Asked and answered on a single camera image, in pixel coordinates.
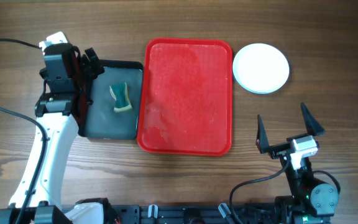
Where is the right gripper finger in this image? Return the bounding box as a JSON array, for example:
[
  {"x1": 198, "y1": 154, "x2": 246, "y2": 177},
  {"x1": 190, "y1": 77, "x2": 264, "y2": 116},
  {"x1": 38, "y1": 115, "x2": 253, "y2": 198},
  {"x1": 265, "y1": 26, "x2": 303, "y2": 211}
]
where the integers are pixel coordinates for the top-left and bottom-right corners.
[
  {"x1": 301, "y1": 103, "x2": 325, "y2": 136},
  {"x1": 255, "y1": 114, "x2": 269, "y2": 153}
]

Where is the green and yellow sponge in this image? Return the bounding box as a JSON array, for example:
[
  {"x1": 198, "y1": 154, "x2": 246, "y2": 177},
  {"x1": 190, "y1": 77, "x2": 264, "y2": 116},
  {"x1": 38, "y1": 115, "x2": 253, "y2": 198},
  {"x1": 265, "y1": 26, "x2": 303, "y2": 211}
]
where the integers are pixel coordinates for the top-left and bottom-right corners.
[{"x1": 109, "y1": 82, "x2": 132, "y2": 113}]

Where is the white round plate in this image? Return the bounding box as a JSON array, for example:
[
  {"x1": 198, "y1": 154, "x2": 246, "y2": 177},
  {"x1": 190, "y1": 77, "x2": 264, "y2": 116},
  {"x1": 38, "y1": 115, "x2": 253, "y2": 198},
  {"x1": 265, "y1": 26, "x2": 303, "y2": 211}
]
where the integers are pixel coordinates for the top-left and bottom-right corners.
[{"x1": 232, "y1": 43, "x2": 290, "y2": 95}]

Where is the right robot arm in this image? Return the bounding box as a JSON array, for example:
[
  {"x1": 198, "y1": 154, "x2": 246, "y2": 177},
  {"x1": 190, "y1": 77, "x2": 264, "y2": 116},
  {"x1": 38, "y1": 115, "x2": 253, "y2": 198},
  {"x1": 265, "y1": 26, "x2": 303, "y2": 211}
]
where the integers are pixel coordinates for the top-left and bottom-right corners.
[{"x1": 255, "y1": 103, "x2": 341, "y2": 223}]

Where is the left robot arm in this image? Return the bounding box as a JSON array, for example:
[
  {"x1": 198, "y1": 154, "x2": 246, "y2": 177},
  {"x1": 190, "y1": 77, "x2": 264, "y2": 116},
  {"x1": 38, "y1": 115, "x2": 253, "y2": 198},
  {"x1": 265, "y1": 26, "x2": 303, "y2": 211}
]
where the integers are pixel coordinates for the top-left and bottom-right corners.
[{"x1": 0, "y1": 41, "x2": 110, "y2": 223}]

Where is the black rectangular tray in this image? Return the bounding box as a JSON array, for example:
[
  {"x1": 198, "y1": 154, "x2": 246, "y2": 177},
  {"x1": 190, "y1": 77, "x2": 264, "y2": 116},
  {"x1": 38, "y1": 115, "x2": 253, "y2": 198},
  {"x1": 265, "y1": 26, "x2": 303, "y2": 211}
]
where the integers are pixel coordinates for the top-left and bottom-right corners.
[{"x1": 78, "y1": 60, "x2": 144, "y2": 140}]

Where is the red plastic tray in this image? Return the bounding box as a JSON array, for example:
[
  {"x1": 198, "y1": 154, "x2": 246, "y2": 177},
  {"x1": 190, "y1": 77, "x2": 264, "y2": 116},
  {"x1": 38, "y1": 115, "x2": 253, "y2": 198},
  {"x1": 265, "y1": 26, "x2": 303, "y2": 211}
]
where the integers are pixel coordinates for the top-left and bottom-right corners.
[{"x1": 137, "y1": 38, "x2": 233, "y2": 156}]

